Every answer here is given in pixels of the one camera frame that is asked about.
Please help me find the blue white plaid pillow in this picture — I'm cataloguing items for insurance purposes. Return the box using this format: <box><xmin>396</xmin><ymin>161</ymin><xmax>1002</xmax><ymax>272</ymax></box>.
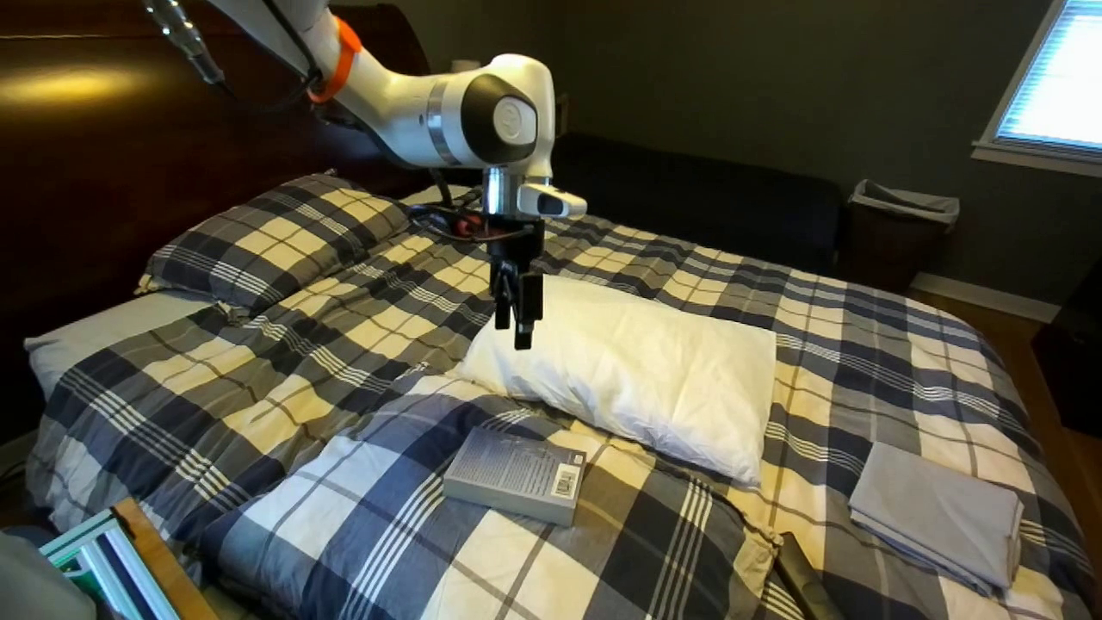
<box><xmin>192</xmin><ymin>389</ymin><xmax>786</xmax><ymax>620</ymax></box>

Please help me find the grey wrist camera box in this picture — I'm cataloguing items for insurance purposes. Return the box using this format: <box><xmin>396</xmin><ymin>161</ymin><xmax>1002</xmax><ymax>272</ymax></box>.
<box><xmin>513</xmin><ymin>180</ymin><xmax>592</xmax><ymax>225</ymax></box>

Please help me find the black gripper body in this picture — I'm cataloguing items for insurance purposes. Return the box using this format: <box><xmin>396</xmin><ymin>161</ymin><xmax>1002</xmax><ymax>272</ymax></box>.
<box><xmin>490</xmin><ymin>216</ymin><xmax>549</xmax><ymax>278</ymax></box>

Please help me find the dark wooden headboard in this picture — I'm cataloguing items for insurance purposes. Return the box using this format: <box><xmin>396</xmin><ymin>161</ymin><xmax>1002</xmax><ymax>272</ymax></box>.
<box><xmin>0</xmin><ymin>0</ymin><xmax>442</xmax><ymax>441</ymax></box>

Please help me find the yellow grey plaid comforter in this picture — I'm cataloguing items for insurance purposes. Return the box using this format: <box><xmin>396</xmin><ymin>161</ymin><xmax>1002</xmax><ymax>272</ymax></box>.
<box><xmin>21</xmin><ymin>169</ymin><xmax>1102</xmax><ymax>620</ymax></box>

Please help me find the grey paperback book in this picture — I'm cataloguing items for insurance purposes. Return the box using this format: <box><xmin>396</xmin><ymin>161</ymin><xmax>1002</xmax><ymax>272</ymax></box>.
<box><xmin>442</xmin><ymin>419</ymin><xmax>592</xmax><ymax>532</ymax></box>

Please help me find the bright window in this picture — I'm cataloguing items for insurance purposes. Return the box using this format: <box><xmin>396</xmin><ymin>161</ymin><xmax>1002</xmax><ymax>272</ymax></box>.
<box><xmin>970</xmin><ymin>0</ymin><xmax>1102</xmax><ymax>182</ymax></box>

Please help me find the white rounded housing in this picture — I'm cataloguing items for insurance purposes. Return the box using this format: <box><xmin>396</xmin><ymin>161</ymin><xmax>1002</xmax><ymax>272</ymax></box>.
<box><xmin>0</xmin><ymin>527</ymin><xmax>98</xmax><ymax>620</ymax></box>

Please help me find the black dresser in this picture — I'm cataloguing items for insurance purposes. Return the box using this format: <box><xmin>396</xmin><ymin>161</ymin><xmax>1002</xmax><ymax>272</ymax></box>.
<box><xmin>1029</xmin><ymin>254</ymin><xmax>1102</xmax><ymax>441</ymax></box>

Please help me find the wooden board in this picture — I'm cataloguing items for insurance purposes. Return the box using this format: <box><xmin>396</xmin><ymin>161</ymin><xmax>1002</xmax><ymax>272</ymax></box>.
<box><xmin>113</xmin><ymin>494</ymin><xmax>219</xmax><ymax>620</ymax></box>

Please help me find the grey folded sheet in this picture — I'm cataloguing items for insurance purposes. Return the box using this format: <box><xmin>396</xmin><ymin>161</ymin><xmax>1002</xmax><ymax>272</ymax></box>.
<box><xmin>847</xmin><ymin>441</ymin><xmax>1025</xmax><ymax>599</ymax></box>

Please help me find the black cable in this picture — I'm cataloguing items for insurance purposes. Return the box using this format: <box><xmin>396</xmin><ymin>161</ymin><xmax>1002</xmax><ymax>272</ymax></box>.
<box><xmin>392</xmin><ymin>169</ymin><xmax>513</xmax><ymax>247</ymax></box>

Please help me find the white and green framed panel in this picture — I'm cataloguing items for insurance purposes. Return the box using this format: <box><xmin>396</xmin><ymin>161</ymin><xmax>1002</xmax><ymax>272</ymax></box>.
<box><xmin>36</xmin><ymin>511</ymin><xmax>159</xmax><ymax>620</ymax></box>

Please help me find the yellow grey plaid pillow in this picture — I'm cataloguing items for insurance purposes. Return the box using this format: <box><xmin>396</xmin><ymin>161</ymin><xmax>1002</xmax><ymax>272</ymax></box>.
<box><xmin>133</xmin><ymin>169</ymin><xmax>390</xmax><ymax>316</ymax></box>

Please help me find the plaid pillow at left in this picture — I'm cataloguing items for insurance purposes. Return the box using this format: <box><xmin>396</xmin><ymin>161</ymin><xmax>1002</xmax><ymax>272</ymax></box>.
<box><xmin>25</xmin><ymin>289</ymin><xmax>215</xmax><ymax>399</ymax></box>

